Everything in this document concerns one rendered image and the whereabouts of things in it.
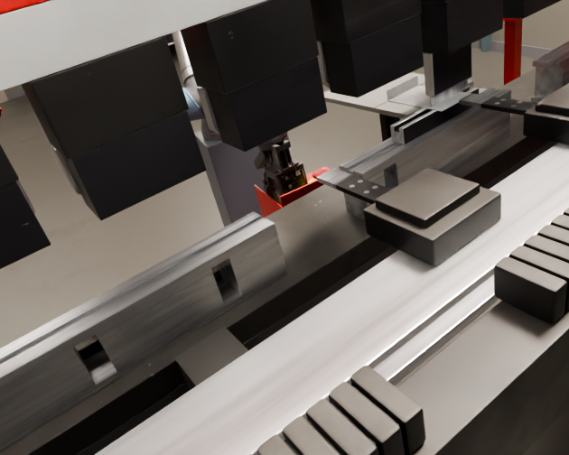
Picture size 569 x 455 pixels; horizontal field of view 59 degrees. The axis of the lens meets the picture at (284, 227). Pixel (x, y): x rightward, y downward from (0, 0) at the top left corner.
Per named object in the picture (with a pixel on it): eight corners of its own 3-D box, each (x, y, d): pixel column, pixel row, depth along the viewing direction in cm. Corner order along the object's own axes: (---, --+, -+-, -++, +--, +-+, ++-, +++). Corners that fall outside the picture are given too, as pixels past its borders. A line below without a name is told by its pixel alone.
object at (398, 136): (465, 100, 97) (465, 86, 95) (479, 103, 95) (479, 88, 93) (391, 141, 89) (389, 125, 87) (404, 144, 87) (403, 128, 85)
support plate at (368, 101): (377, 72, 117) (377, 68, 116) (473, 86, 97) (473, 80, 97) (317, 99, 110) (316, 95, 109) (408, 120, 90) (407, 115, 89)
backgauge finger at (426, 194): (356, 167, 80) (351, 138, 77) (501, 219, 61) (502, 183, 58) (296, 200, 75) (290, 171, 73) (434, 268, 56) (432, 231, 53)
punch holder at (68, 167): (181, 153, 70) (138, 32, 61) (209, 169, 64) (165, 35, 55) (79, 200, 64) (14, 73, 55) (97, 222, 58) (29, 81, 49)
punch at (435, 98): (462, 87, 94) (461, 35, 89) (471, 88, 93) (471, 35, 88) (426, 106, 90) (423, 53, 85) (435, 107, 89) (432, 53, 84)
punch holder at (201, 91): (294, 103, 78) (270, -12, 69) (330, 111, 72) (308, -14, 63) (212, 140, 72) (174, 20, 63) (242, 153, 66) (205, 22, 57)
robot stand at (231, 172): (248, 301, 215) (192, 133, 175) (285, 283, 220) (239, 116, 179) (264, 324, 200) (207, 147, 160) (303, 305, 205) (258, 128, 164)
